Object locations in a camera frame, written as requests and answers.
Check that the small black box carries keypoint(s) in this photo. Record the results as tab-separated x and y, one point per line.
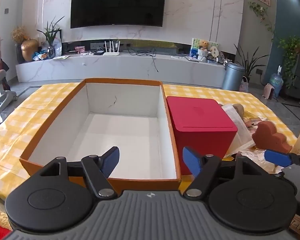
98	53

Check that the orange cardboard box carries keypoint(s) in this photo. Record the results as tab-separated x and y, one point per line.
130	135

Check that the pink card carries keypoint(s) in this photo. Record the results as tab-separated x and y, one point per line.
80	50

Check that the marble television cabinet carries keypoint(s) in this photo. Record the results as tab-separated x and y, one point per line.
115	67

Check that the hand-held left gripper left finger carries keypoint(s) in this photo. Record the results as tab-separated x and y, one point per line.
110	161

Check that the white router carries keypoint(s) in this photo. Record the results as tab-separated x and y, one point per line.
111	53

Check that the red lidded box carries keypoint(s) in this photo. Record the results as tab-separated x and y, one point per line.
202	120

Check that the green plant in glass vase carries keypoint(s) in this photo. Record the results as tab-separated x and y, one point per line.
50	37

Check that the white round fan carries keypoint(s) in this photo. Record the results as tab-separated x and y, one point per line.
214	50

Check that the brown fuzzy cloth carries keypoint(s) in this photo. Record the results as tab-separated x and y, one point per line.
239	110

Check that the yellow checkered tablecloth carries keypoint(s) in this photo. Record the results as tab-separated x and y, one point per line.
27	110

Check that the dried flowers in vase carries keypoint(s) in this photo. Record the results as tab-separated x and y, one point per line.
18	35

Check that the brown cloud-shaped sponge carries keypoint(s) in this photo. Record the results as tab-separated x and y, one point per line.
267	135

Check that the blue water jug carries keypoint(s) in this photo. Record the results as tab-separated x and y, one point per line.
276	82

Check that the long-leaf potted plant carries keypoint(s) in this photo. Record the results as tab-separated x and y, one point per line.
250	65

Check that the golden acorn ornament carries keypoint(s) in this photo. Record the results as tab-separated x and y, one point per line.
29	50

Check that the white blue plastic bag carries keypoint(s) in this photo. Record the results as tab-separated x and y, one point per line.
57	46

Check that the teddy bear bouquet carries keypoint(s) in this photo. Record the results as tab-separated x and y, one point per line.
203	51

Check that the clear plastic bag with snacks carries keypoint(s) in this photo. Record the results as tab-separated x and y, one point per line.
240	132

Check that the grey trash can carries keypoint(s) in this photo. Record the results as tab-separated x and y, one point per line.
233	77

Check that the woven basket bag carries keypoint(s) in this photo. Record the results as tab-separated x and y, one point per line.
243	86

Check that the hanging vine plant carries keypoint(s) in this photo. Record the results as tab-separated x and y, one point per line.
261	11

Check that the blue snack bags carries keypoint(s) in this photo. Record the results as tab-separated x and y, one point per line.
41	55

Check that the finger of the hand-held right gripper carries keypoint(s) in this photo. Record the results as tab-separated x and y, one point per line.
277	157

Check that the white papers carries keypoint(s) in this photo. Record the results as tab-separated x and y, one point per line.
61	57

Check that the large green potted plant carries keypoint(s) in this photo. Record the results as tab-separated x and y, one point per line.
291	52

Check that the wall outlet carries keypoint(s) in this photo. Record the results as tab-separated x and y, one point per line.
259	71

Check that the crumpled clear plastic bag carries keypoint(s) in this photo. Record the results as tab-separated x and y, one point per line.
255	158

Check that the black curved television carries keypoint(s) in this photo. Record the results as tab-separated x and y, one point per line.
117	2

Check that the small round decor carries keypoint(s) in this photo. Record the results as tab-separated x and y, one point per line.
222	57

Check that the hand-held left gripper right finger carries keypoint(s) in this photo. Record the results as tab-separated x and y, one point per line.
192	161

